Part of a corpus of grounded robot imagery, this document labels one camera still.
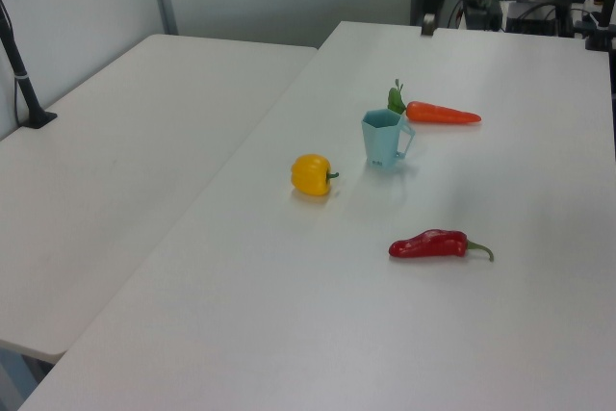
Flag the yellow toy bell pepper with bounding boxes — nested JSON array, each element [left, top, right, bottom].
[[290, 153, 341, 197]]

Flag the thin black stand cable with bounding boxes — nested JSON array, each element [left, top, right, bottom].
[[0, 0, 24, 127]]

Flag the black electronics controller box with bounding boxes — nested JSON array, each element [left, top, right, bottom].
[[504, 0, 577, 39]]

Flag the black clamp stand pole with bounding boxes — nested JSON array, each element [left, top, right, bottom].
[[583, 0, 616, 52]]

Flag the teal hexagonal mug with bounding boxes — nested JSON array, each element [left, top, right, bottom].
[[360, 109, 416, 170]]

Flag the black camera stand pole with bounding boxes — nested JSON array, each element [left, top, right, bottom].
[[0, 0, 59, 130]]

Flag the red toy chili pepper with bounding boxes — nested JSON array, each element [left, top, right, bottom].
[[388, 228, 496, 263]]

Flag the small black box device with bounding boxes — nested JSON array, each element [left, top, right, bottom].
[[463, 0, 502, 32]]

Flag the orange toy carrot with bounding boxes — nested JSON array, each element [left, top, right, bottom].
[[386, 77, 482, 127]]

